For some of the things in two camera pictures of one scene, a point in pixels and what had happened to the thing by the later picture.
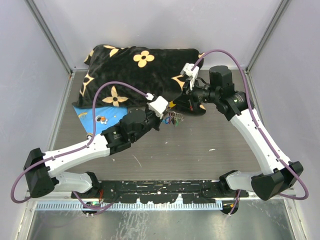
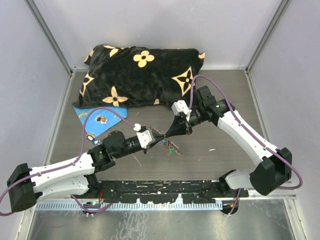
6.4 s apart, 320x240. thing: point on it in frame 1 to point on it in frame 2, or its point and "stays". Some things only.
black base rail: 151,191 stays
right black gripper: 189,95 to 178,126
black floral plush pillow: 156,71 stays
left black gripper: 158,120 to 157,137
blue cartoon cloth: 104,117 stays
